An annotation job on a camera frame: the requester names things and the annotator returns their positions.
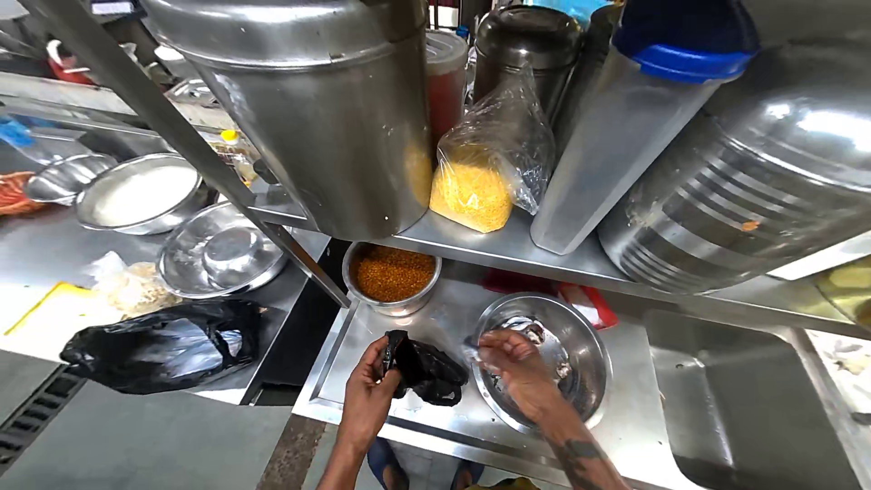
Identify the red and white packet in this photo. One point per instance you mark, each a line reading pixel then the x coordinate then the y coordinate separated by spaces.
pixel 590 305

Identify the steel counter with raised rim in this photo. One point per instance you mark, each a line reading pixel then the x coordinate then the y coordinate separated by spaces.
pixel 633 415

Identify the bottle with yellow cap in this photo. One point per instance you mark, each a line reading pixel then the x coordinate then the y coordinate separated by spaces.
pixel 235 153

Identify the person's right hand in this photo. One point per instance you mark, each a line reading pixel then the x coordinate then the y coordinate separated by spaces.
pixel 522 373

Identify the steel shelf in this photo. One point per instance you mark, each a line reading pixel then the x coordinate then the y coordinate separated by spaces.
pixel 503 250

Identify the person's left fingers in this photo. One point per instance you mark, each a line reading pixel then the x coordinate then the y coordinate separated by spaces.
pixel 371 354

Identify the person's left forearm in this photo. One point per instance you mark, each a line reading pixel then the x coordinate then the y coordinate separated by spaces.
pixel 344 461

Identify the person's left hand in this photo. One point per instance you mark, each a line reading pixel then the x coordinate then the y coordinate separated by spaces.
pixel 365 401

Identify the dark red packet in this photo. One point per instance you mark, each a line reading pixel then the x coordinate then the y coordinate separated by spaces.
pixel 520 282

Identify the red jar with white lid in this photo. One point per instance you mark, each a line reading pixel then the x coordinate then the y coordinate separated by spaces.
pixel 445 88

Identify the steel side table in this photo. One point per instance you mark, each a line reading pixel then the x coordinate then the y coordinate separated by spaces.
pixel 41 241

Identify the person's right fingers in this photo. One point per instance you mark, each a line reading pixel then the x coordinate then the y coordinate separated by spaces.
pixel 502 344

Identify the clear bag of beige food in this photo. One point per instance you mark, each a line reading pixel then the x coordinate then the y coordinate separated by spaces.
pixel 139 289

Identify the small black plastic bag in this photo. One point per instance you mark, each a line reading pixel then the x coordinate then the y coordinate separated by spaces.
pixel 429 371

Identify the metal floor drain grate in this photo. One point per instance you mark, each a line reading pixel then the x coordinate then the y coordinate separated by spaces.
pixel 37 415

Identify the steel bowl of white liquid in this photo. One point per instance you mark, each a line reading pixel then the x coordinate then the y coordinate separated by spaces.
pixel 143 194

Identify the large striped steel container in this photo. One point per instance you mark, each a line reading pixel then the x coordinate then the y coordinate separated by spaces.
pixel 735 190

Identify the crumpled silver foil pieces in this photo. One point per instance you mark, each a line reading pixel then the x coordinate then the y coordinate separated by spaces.
pixel 520 325

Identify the small silvery foil piece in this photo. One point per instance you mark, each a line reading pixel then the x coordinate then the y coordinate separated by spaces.
pixel 471 351

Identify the large plain steel container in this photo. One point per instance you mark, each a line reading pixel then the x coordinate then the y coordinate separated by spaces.
pixel 326 136

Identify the large black plastic bag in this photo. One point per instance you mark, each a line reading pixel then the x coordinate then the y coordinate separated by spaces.
pixel 115 354

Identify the dark steel lidded canister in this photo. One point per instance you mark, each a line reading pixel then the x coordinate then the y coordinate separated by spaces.
pixel 520 51

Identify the orange woven basket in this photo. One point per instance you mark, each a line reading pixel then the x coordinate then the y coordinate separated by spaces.
pixel 15 194

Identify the person's right forearm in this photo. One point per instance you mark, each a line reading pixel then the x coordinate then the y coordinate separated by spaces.
pixel 582 449

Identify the person's body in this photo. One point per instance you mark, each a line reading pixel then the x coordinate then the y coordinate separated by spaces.
pixel 507 484

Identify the small empty steel bowl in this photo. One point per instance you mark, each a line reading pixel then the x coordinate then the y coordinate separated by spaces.
pixel 65 178

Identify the clear blue plastic bottle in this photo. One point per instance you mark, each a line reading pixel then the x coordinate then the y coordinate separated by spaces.
pixel 24 139

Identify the person's legs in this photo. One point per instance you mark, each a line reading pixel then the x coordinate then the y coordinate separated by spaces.
pixel 388 466

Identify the yellow and white sheet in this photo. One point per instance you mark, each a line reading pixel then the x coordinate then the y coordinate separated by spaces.
pixel 44 316

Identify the steel pot of brown lentils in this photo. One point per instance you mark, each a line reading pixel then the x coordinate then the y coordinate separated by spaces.
pixel 394 273

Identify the wide steel mixing bowl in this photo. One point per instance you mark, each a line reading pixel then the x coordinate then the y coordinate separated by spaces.
pixel 590 361

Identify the tall clear blue-lidded container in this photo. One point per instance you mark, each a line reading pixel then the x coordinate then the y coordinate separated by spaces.
pixel 612 143

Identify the shiny steel basin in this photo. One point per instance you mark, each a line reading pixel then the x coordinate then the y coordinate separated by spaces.
pixel 190 262

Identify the person's left thumb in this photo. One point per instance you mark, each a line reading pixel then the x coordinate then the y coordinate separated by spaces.
pixel 389 385

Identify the clear bag of yellow grains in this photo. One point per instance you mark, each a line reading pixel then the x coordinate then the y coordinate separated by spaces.
pixel 474 194

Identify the steel sink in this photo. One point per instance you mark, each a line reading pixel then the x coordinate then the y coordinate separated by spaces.
pixel 735 401

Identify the yellow-green filled clear container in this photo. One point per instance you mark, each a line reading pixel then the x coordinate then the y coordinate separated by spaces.
pixel 847 289

